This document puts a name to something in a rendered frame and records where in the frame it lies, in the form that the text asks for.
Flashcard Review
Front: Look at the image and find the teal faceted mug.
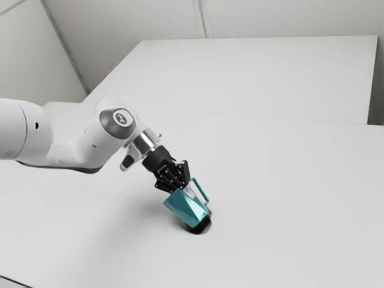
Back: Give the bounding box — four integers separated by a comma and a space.
163, 177, 211, 231

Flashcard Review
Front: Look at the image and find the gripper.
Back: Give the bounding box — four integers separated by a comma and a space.
141, 145, 197, 199

